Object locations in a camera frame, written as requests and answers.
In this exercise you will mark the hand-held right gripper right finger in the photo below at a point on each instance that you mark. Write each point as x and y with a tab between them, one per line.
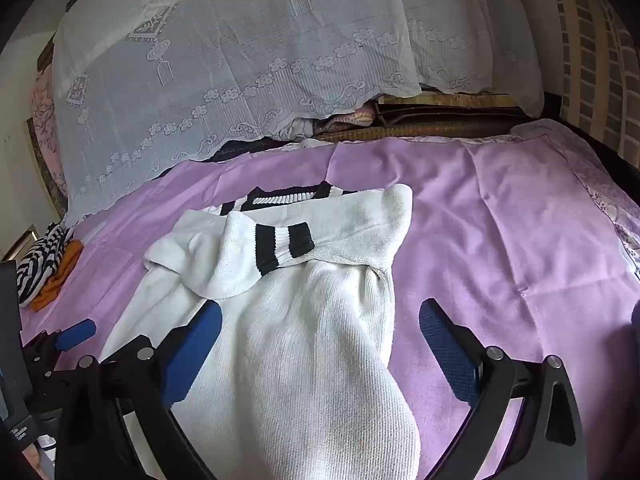
447	355

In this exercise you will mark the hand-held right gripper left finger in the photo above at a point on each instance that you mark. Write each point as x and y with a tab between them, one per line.
192	355

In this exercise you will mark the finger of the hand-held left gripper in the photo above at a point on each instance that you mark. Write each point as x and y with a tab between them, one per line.
75	334

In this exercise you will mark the white sweater with black stripes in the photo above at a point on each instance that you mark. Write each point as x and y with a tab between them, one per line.
300	360

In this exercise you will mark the orange garment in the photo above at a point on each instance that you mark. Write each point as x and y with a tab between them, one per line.
62	275

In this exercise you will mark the black white striped garment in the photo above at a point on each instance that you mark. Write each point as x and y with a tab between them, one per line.
37	265

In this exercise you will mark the dark green patterned panel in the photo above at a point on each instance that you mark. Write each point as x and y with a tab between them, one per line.
50	185

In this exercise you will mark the dark cloth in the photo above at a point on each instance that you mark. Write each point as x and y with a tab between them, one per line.
245	150

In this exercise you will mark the brown woven mat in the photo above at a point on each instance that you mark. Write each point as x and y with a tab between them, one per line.
425	132

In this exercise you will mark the pink floral cloth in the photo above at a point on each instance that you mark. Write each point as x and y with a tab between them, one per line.
42	105

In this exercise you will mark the pink knitted cloth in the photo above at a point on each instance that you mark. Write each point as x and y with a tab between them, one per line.
352	117

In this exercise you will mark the white lace cover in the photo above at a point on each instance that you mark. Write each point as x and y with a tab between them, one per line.
225	60

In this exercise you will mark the gold picture frame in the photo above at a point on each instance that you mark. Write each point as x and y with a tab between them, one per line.
22	242

